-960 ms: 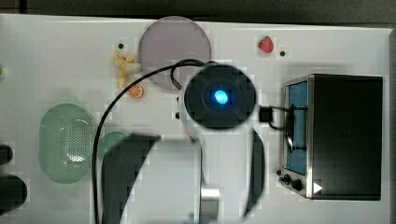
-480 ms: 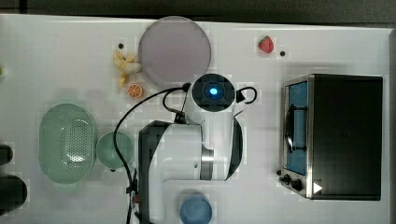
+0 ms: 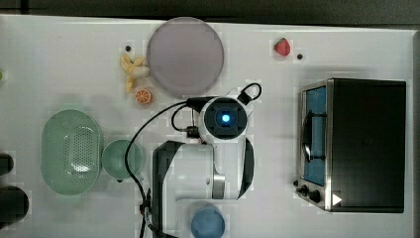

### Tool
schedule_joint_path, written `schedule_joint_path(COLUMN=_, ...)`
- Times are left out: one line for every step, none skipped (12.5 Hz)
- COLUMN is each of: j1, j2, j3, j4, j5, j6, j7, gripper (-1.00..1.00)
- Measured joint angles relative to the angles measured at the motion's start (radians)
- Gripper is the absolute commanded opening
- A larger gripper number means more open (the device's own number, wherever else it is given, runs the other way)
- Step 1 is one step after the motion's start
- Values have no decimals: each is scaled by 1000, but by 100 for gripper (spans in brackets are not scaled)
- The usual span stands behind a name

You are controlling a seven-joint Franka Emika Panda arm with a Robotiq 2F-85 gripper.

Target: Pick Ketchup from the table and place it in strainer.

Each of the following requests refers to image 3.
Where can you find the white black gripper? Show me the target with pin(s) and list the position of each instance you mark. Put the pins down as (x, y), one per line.
(225, 119)

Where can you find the green plastic strainer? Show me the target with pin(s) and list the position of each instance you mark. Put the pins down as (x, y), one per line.
(71, 150)

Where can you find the purple round plate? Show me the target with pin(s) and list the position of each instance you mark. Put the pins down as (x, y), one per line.
(185, 56)

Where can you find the toy strawberry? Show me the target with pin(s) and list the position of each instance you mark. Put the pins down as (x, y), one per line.
(282, 47)

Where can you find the black pot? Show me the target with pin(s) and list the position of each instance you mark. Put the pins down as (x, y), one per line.
(14, 205)

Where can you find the silver toaster oven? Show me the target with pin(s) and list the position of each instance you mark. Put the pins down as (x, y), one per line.
(352, 145)

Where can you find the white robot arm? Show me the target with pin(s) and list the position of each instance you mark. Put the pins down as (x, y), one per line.
(220, 166)

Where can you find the peeled toy banana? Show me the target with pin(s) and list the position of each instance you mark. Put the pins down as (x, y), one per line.
(134, 69)

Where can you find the toy orange slice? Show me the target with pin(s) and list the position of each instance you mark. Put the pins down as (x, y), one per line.
(144, 96)

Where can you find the green plastic cup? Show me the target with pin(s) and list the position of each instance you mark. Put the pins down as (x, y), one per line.
(113, 159)

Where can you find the black round bowl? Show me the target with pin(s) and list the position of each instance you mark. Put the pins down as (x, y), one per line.
(6, 164)

